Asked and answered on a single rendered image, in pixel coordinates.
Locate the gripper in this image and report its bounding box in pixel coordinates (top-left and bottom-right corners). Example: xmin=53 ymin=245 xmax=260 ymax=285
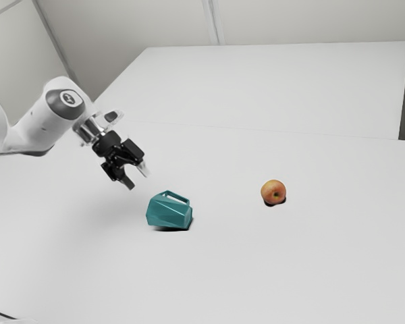
xmin=91 ymin=130 xmax=151 ymax=191

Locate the teal faceted mug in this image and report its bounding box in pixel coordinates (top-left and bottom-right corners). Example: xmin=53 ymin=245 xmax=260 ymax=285
xmin=145 ymin=190 xmax=194 ymax=232

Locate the red yellow apple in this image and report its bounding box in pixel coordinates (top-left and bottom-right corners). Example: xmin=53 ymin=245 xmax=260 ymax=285
xmin=260 ymin=179 xmax=287 ymax=205

